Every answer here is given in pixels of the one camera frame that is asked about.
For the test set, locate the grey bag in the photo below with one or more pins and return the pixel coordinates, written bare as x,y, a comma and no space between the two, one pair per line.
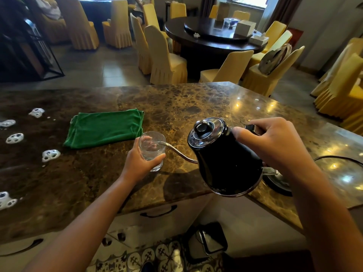
273,59

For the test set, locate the black kettle base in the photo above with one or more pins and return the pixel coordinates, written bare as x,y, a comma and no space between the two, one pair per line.
279,185

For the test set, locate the black metal rack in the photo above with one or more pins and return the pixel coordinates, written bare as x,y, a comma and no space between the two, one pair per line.
25,45

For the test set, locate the window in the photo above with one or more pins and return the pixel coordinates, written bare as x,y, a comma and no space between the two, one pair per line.
249,0

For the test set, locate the small white teapot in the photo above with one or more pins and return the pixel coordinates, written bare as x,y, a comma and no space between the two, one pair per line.
196,35

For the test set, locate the black swing-lid bin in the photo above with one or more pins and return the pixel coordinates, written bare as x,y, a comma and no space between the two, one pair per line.
205,242

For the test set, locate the group of yellow covered chairs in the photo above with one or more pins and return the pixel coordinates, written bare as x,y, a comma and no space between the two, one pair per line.
167,62

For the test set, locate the person's right thumb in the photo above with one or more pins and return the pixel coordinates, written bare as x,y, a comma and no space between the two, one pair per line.
246,136

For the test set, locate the white tissue box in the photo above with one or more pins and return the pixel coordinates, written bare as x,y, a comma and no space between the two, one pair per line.
258,40

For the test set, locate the dark round dining table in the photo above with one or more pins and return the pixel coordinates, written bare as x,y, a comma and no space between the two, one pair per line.
204,46

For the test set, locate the clear glass bowl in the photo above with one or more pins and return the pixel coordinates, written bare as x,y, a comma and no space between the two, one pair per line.
231,22

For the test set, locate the person's right hand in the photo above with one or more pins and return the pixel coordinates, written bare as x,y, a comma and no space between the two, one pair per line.
280,147

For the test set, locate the dark round turntable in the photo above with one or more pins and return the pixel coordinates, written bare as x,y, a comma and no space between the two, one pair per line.
209,29

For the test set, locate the person's left forearm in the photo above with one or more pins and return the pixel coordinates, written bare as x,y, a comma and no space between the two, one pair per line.
85,229

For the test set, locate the green folded cloth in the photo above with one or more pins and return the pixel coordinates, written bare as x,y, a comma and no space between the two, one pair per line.
105,128

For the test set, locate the red wall cabinet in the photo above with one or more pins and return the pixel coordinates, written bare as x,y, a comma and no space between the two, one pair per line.
295,36

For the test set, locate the person's left thumb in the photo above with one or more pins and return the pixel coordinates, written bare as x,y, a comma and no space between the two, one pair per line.
155,161

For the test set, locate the person's right forearm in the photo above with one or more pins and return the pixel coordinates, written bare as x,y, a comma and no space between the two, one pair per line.
329,223

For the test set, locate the person's left hand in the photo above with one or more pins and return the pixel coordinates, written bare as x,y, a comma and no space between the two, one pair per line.
133,167

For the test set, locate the brown curtain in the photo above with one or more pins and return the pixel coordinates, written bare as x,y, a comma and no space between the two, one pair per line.
280,9
207,5

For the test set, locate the black gooseneck kettle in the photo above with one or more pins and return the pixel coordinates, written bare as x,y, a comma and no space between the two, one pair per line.
227,164

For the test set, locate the clear drinking glass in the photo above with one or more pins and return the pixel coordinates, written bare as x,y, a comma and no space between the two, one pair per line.
154,148

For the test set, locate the white drawer cabinet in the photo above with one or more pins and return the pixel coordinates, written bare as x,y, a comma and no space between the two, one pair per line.
249,226

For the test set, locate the white square box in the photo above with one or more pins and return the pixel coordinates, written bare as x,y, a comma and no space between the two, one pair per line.
245,28

